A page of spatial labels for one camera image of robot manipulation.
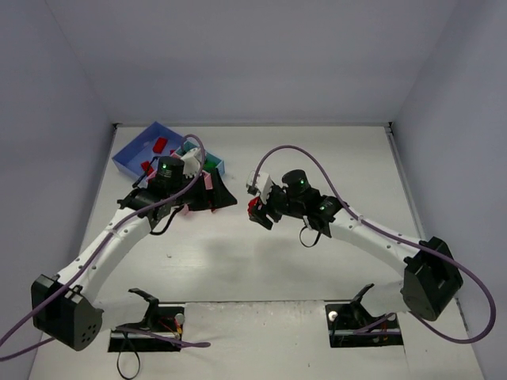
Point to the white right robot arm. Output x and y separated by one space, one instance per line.
427 283

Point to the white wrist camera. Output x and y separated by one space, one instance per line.
259 184
192 162

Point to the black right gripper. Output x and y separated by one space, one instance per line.
269 206

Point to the dark blue container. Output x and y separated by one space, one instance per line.
128 160

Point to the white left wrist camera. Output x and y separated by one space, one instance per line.
192 162

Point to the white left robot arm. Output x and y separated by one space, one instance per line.
66 305

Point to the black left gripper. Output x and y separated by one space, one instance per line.
207 191

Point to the red bottom lego brick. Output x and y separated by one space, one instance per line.
159 145

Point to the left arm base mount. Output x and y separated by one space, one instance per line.
168 322

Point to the pink container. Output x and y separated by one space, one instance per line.
169 180

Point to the light blue container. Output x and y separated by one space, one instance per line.
211 161

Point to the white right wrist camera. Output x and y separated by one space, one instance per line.
259 184

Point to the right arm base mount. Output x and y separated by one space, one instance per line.
350 327

